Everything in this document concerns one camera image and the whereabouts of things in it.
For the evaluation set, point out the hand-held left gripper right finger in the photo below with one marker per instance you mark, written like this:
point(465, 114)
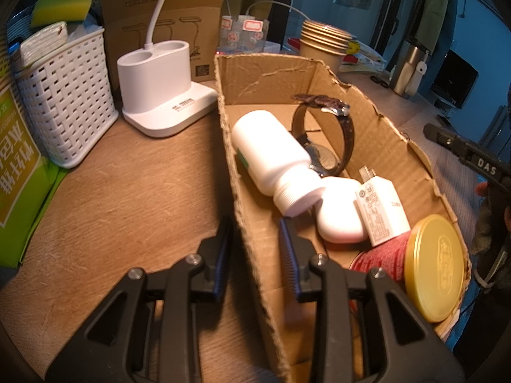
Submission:
point(289, 255)

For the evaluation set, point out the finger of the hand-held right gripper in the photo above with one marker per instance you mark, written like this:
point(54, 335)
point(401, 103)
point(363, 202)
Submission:
point(445, 139)

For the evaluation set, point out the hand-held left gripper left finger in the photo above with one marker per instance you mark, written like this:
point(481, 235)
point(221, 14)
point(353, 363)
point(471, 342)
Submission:
point(221, 263)

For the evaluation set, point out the white earbuds case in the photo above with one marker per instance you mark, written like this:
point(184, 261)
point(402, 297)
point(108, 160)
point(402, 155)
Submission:
point(337, 215)

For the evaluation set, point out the cardboard box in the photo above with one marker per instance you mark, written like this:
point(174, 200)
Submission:
point(379, 135)

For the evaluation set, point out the white charger adapter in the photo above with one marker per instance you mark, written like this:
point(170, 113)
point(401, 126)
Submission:
point(379, 207)

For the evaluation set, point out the white pill bottle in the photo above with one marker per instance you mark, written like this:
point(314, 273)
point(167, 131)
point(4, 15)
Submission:
point(267, 147)

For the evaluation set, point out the red tin with gold lid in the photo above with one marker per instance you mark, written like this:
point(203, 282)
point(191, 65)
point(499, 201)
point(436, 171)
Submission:
point(433, 267)

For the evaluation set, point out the person's right hand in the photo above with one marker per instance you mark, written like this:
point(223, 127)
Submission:
point(482, 188)

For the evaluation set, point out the grey ribbed panel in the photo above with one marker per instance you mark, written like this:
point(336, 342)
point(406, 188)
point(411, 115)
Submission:
point(497, 127)

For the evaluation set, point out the black monitor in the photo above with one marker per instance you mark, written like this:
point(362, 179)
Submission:
point(457, 79)

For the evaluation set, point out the stainless steel tumbler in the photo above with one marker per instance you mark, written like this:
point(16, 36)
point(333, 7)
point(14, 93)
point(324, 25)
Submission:
point(407, 68)

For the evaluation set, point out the black scissors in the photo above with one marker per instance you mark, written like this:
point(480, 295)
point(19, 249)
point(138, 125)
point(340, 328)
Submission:
point(379, 81)

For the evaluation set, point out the pile of papers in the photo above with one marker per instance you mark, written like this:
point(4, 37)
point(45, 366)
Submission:
point(367, 60)

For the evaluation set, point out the stack of brown paper cups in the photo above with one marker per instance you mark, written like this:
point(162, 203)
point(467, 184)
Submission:
point(319, 52)

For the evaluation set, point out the white desk lamp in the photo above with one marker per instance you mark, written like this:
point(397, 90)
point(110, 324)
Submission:
point(159, 83)

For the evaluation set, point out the green bag of paper cups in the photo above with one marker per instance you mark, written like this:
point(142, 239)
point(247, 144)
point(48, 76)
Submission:
point(20, 175)

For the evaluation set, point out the white woven plastic basket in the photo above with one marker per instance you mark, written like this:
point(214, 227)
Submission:
point(72, 95)

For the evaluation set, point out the brown cardboard lamp packaging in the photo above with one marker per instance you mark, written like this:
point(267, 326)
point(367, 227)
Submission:
point(125, 10)

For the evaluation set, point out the white tissue pack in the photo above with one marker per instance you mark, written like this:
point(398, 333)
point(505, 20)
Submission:
point(44, 42)

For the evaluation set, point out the yellow green sponge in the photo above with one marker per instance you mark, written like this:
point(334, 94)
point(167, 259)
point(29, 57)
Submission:
point(62, 2)

